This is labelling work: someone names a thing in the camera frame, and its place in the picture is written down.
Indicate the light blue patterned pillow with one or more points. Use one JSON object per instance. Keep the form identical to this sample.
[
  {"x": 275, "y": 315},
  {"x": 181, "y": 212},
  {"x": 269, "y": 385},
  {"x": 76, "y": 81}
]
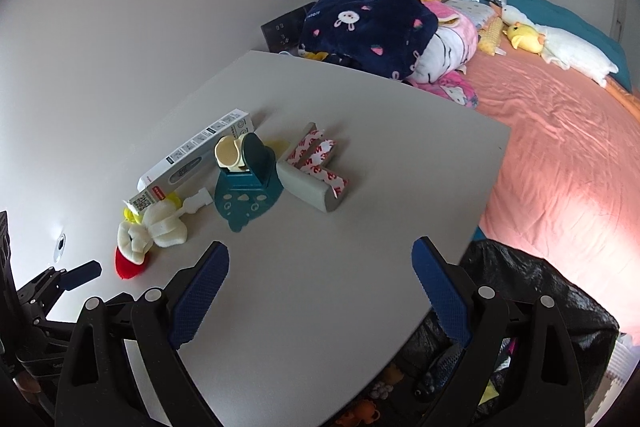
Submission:
[{"x": 470, "y": 9}]

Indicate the red white adhesive strip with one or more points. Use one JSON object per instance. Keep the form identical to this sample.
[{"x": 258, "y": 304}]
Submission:
[
  {"x": 311, "y": 147},
  {"x": 327, "y": 167}
]

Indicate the orange plastic toy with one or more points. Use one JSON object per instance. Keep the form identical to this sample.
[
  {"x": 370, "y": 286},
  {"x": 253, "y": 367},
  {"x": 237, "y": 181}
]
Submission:
[{"x": 360, "y": 413}]

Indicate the teal tape dispenser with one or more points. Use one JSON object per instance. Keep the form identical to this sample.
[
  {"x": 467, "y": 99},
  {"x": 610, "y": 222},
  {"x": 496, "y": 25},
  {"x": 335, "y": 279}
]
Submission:
[{"x": 245, "y": 189}]

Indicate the grey-blue fish plush toy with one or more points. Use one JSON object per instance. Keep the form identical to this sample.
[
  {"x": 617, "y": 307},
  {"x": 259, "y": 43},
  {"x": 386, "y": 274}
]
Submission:
[{"x": 440, "y": 372}]

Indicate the yellow paper note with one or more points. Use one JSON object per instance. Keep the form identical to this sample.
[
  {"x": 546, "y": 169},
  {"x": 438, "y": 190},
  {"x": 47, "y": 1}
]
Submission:
[{"x": 487, "y": 396}]

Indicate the pink fleece blanket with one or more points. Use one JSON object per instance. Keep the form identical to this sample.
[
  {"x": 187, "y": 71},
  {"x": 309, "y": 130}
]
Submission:
[{"x": 440, "y": 14}]

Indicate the white plush toy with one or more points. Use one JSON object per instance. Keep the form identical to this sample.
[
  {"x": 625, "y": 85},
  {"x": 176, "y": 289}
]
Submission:
[{"x": 150, "y": 232}]

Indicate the black wall outlet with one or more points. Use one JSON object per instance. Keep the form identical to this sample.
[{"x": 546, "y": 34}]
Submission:
[{"x": 282, "y": 32}]

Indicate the red heart toy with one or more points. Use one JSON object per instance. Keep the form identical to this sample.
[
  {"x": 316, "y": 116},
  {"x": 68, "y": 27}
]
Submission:
[{"x": 129, "y": 267}]

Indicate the grey foam block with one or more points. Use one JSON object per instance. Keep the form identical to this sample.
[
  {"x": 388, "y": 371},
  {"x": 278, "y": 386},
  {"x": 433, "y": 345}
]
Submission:
[{"x": 307, "y": 187}]

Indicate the white plastic bottle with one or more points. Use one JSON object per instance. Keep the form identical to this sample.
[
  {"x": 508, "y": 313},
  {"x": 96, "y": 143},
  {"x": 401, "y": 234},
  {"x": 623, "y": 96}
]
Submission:
[{"x": 197, "y": 201}]

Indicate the yellow corn plush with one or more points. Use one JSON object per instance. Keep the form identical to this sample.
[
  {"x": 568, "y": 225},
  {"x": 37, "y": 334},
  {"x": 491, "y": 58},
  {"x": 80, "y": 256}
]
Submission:
[{"x": 490, "y": 34}]

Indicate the white goose plush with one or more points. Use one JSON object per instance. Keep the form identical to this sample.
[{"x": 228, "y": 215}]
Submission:
[{"x": 575, "y": 52}]

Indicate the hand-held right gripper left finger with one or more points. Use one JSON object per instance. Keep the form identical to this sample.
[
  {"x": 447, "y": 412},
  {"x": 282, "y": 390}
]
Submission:
[{"x": 200, "y": 302}]

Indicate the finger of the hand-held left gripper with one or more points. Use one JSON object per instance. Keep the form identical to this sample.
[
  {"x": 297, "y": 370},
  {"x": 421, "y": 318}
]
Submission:
[{"x": 82, "y": 273}]

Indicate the white cardboard box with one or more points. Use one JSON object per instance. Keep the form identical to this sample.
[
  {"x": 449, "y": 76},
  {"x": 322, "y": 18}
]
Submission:
[{"x": 200, "y": 152}]

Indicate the salmon bed sheet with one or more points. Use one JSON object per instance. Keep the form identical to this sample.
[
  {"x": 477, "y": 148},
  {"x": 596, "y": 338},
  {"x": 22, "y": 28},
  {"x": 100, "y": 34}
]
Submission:
[{"x": 560, "y": 147}]

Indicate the navy rabbit-print blanket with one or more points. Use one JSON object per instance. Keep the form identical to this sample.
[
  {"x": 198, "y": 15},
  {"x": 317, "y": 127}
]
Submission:
[{"x": 370, "y": 32}]

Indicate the brown plush toy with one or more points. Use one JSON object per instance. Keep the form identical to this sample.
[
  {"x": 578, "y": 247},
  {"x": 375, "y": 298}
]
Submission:
[{"x": 387, "y": 377}]

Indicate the black trash bag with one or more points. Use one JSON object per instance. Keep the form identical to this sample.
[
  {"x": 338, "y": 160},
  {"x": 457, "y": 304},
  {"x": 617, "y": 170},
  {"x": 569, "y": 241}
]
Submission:
[{"x": 550, "y": 302}]

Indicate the yellow duck plush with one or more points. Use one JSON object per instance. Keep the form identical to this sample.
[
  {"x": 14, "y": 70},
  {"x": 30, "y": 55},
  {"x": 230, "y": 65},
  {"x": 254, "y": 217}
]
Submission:
[{"x": 525, "y": 37}]

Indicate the pink cat-print blanket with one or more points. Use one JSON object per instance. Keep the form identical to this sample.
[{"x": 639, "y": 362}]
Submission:
[{"x": 452, "y": 93}]

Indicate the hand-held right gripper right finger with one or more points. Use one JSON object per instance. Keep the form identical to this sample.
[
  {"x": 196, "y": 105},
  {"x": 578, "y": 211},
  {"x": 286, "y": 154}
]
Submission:
[{"x": 442, "y": 297}]

